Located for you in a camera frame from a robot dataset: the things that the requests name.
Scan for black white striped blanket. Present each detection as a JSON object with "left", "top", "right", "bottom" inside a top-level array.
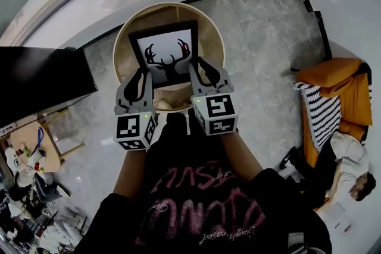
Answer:
[{"left": 291, "top": 81, "right": 343, "bottom": 152}]

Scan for white papers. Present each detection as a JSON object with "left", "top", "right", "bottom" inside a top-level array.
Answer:
[{"left": 318, "top": 202, "right": 355, "bottom": 234}]

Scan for blue lanyard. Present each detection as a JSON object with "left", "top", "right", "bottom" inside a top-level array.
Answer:
[{"left": 35, "top": 127, "right": 45, "bottom": 155}]

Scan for person's left forearm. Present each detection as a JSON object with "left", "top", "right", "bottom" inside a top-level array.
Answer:
[{"left": 112, "top": 147, "right": 148, "bottom": 197}]

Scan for framed deer antler picture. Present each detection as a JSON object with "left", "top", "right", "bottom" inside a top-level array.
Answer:
[{"left": 127, "top": 20, "right": 199, "bottom": 89}]

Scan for person's black trousers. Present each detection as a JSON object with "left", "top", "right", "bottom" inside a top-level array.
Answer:
[{"left": 156, "top": 109, "right": 206, "bottom": 146}]

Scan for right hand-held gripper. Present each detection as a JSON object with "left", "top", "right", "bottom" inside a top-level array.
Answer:
[{"left": 188, "top": 56, "right": 239, "bottom": 137}]

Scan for white plush toy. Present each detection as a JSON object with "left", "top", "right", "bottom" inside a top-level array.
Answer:
[{"left": 26, "top": 150, "right": 47, "bottom": 173}]

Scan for person's black printed shirt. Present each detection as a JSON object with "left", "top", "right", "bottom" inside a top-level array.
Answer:
[{"left": 74, "top": 133, "right": 333, "bottom": 254}]

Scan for black cabinet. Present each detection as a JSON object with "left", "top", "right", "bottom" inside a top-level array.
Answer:
[{"left": 0, "top": 46, "right": 99, "bottom": 128}]

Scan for person's beige shoe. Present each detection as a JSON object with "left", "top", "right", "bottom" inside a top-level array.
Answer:
[{"left": 156, "top": 98, "right": 173, "bottom": 111}]

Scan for round glass wooden table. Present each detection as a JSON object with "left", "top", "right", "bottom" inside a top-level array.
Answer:
[{"left": 113, "top": 2, "right": 226, "bottom": 112}]

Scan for small colourful toy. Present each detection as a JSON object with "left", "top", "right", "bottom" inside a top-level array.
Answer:
[{"left": 14, "top": 142, "right": 32, "bottom": 158}]

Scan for person's right forearm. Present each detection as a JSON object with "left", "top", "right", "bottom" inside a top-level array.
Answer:
[{"left": 221, "top": 130, "right": 264, "bottom": 184}]

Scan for small wooden side table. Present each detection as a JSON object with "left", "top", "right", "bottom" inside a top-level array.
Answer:
[{"left": 0, "top": 111, "right": 86, "bottom": 173}]

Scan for orange sofa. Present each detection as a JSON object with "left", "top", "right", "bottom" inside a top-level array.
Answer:
[{"left": 296, "top": 58, "right": 374, "bottom": 212}]

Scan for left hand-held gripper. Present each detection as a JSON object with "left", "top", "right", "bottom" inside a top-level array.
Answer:
[{"left": 113, "top": 67, "right": 160, "bottom": 152}]

